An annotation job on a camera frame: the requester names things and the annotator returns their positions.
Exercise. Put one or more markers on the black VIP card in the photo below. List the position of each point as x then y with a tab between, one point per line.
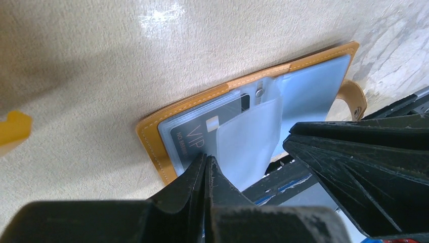
195	131

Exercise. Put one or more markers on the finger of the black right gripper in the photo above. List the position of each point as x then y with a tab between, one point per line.
401	214

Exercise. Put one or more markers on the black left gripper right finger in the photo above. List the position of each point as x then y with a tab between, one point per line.
232	217

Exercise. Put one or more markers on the yellow bin with black cards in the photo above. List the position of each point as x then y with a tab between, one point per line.
14	130

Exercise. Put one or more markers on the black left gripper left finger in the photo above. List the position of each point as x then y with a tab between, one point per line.
174	214

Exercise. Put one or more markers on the tan leather card holder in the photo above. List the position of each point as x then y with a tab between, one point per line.
243	122

